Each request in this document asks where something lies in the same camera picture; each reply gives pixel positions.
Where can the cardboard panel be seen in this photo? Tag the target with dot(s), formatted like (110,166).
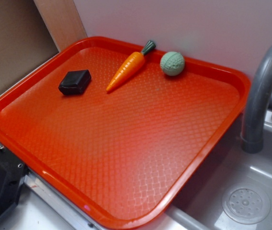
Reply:
(25,42)

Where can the sink drain strainer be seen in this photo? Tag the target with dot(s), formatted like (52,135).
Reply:
(245,204)

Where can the orange toy carrot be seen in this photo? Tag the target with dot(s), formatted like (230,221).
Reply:
(130,67)

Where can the black rectangular block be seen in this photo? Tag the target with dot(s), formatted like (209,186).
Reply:
(75,82)

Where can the wooden board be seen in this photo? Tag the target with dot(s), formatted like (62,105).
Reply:
(62,20)

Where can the green textured ball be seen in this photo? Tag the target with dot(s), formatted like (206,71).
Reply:
(172,63)

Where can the orange plastic tray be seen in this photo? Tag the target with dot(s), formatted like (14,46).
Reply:
(120,157)

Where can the grey toy faucet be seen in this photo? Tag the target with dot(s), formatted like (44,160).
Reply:
(258,101)

